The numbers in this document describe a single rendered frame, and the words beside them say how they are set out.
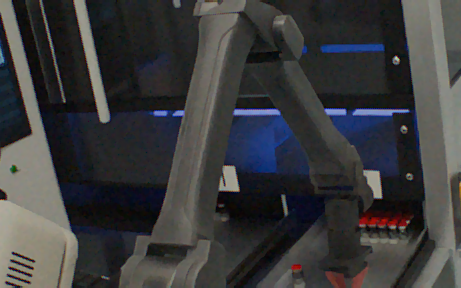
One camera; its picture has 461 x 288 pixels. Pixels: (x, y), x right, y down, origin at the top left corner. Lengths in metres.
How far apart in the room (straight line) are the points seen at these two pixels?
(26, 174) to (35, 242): 1.10
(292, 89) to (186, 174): 0.29
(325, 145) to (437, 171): 0.38
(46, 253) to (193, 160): 0.21
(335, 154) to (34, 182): 0.92
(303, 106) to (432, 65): 0.40
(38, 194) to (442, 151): 0.99
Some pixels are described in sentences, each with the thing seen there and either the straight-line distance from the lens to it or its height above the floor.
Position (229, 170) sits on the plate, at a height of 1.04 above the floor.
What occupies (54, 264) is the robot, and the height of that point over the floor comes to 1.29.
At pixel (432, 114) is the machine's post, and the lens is 1.59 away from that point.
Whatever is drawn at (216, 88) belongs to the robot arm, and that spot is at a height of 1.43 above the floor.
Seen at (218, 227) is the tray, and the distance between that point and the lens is 1.95.
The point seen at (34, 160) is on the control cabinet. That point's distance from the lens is 2.03.
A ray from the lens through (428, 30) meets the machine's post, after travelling 1.54.
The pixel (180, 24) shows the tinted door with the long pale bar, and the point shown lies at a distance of 1.79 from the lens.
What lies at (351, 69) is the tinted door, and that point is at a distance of 1.63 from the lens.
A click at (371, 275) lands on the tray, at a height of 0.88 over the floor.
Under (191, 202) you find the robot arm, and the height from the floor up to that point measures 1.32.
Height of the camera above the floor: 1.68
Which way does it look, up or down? 21 degrees down
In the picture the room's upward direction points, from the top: 10 degrees counter-clockwise
